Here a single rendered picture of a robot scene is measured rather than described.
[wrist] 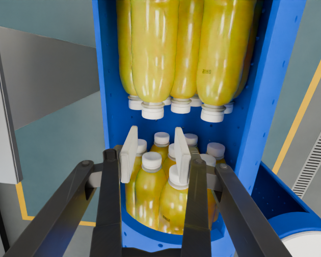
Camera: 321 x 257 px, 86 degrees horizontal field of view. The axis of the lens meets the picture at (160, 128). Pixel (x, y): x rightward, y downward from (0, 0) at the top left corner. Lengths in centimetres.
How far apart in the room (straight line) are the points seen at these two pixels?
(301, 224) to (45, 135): 178
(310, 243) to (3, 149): 92
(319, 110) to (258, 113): 177
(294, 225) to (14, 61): 100
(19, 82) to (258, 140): 67
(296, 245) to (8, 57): 103
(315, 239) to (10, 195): 239
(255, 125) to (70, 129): 159
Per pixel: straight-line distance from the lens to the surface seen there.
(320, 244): 81
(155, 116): 29
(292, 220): 77
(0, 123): 55
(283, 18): 22
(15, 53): 70
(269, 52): 21
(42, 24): 165
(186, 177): 16
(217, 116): 30
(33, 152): 198
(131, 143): 17
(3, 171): 62
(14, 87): 69
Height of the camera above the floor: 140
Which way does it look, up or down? 69 degrees down
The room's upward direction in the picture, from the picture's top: 179 degrees clockwise
